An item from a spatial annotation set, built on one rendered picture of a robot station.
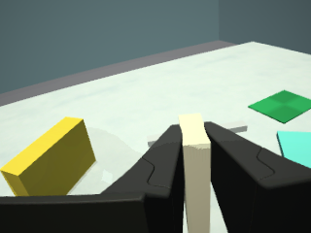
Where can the cream rectangular block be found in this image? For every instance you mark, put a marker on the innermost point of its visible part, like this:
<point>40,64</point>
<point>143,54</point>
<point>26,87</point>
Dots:
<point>197,172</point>

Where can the green flat slab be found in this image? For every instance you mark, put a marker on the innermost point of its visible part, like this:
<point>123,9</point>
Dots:
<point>283,106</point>

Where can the yellow rectangular block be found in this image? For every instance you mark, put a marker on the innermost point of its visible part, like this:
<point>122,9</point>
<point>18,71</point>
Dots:
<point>52,164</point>

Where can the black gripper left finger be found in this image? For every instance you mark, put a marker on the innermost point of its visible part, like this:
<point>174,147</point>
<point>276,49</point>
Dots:
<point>149,198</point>

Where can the grey rectangular bar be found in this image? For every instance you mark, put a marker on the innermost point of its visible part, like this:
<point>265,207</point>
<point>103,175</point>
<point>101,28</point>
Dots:
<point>234,126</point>

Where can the turquoise flat slab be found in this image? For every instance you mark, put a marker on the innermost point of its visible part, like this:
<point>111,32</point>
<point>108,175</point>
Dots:
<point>295,146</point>

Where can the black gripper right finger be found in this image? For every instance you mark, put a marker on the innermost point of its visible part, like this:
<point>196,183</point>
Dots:
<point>257,190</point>

